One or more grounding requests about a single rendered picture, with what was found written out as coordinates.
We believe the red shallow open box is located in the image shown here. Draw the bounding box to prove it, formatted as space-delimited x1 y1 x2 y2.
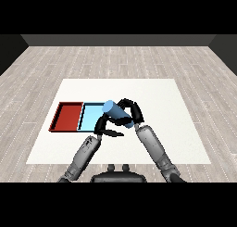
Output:
48 101 84 133

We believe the light blue shallow open box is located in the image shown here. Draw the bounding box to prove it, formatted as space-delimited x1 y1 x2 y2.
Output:
77 101 106 133

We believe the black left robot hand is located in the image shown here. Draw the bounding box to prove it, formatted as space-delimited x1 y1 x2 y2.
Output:
94 112 125 141

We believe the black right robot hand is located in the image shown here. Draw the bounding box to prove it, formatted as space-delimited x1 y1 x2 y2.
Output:
112 97 145 128

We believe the blue can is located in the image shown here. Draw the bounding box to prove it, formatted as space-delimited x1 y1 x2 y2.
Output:
102 99 135 129

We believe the dark grey robot body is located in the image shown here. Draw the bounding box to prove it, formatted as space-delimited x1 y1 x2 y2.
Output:
90 163 148 183

